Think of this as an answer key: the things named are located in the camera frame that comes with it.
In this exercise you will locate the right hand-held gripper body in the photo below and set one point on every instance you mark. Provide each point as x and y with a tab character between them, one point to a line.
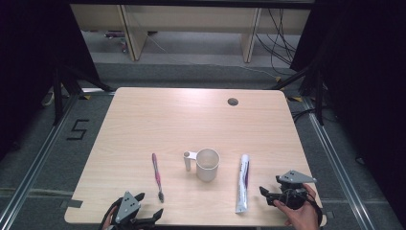
295	177

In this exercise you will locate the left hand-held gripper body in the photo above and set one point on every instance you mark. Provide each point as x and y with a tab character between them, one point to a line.
127	206

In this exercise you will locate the white toothpaste tube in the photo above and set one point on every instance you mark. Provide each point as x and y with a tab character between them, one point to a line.
242	191

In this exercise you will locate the pink toothbrush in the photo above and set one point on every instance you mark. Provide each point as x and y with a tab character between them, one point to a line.
156	174

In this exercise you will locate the white cup with side holder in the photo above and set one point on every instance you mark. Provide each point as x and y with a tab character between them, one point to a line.
207	172

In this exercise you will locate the person's left hand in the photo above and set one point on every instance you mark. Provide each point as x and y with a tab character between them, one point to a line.
111	221

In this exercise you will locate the person's right hand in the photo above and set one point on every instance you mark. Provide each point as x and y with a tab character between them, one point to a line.
303	218

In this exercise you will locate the black tape patch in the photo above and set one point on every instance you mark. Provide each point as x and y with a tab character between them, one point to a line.
72	203
329	214

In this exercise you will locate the black metal stand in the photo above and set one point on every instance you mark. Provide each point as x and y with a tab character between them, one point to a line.
58	96
319	96

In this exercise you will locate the yellow black floor marker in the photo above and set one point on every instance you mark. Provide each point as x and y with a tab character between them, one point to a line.
278	79

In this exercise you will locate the black curtain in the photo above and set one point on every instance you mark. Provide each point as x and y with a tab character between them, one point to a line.
28	64
367	80

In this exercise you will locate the small coloured clutter under desk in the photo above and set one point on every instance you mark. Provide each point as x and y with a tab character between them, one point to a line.
123	43

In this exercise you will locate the beige wooden desk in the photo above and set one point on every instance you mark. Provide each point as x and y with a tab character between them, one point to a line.
191	17

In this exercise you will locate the metal floor rail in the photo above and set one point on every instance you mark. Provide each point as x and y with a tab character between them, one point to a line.
35	166
338	172

